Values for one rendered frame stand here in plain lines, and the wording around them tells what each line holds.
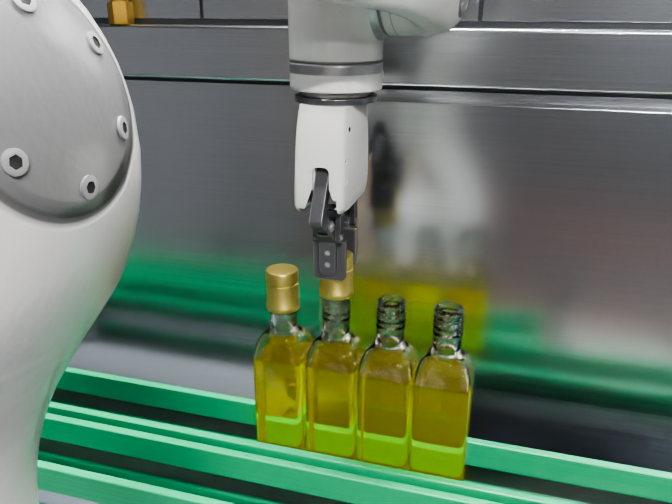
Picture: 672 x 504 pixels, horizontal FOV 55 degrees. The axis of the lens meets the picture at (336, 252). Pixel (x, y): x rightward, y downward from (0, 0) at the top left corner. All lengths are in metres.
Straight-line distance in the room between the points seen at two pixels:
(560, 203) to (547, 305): 0.12
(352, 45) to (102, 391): 0.57
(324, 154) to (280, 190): 0.25
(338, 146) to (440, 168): 0.19
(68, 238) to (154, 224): 0.75
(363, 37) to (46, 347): 0.43
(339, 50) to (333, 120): 0.06
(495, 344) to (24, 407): 0.64
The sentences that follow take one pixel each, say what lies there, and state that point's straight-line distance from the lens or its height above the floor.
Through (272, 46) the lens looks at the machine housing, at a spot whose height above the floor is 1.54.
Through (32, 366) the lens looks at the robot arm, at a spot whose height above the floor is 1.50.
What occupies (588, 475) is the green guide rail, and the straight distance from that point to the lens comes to 0.78.
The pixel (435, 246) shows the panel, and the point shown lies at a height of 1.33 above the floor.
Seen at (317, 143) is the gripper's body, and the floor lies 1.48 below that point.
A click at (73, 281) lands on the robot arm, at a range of 0.17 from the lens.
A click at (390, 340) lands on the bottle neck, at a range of 0.66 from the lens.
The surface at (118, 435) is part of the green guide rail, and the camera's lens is 0.81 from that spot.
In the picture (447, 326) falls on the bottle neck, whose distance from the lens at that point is 0.64.
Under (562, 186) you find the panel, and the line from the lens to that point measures 0.73.
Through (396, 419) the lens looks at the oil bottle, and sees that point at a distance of 0.69.
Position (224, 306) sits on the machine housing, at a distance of 0.91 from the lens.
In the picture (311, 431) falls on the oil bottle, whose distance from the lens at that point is 0.73.
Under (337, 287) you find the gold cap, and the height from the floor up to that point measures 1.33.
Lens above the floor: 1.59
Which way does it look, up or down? 21 degrees down
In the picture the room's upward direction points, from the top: straight up
